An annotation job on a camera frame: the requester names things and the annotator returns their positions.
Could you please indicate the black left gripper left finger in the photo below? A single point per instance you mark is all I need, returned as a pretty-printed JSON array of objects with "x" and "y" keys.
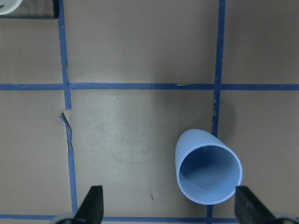
[{"x": 91, "y": 209}]

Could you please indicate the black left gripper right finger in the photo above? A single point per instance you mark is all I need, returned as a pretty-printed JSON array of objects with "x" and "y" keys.
[{"x": 249, "y": 209}]

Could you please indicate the light blue plastic cup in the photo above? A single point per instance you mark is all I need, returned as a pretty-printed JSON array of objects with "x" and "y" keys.
[{"x": 207, "y": 171}]

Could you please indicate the white mug near rack end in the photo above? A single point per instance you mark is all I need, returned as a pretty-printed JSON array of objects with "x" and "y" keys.
[{"x": 8, "y": 6}]

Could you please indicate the black wire mug rack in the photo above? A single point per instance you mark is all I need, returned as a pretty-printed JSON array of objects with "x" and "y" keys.
[{"x": 35, "y": 9}]

